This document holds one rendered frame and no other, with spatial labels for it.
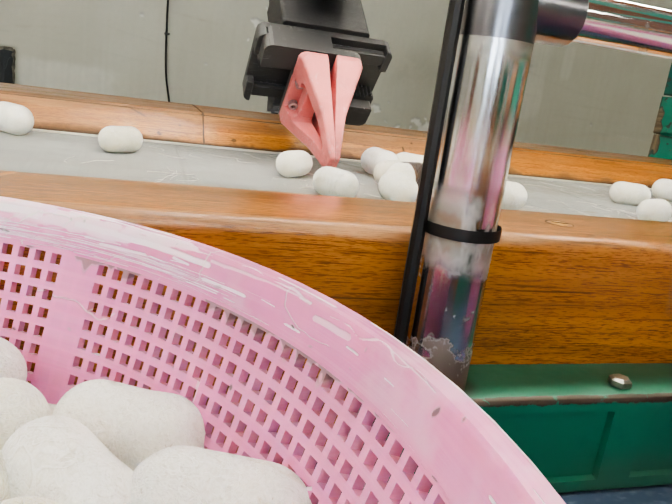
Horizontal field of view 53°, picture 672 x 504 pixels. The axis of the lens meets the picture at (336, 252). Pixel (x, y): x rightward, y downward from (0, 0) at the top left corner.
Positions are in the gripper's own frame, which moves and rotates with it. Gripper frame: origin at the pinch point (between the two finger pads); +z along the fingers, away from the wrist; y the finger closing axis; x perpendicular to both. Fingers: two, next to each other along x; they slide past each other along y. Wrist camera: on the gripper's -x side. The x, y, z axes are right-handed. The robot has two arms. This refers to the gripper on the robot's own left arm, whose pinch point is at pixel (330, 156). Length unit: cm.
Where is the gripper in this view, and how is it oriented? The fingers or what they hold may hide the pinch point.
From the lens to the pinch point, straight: 47.6
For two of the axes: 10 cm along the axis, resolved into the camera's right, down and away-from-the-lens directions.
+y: 9.5, 0.5, 3.2
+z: 1.4, 8.4, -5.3
